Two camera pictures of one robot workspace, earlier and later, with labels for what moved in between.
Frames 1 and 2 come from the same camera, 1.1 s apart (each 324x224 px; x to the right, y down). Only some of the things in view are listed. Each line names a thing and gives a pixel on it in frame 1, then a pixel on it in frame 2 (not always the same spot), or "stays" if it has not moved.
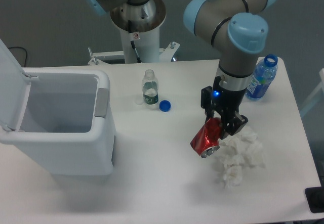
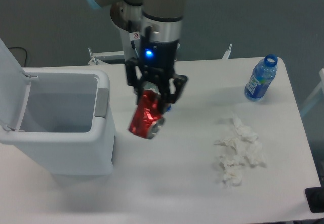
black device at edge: [315, 197] stays
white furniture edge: [316, 94] stays
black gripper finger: [234, 126] → [175, 88]
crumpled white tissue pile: [240, 149] stays
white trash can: [67, 125] stays
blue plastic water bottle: [264, 74] stays
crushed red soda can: [206, 143] → [147, 119]
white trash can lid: [14, 87] stays
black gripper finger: [209, 114] → [133, 77]
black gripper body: [226, 102] → [156, 61]
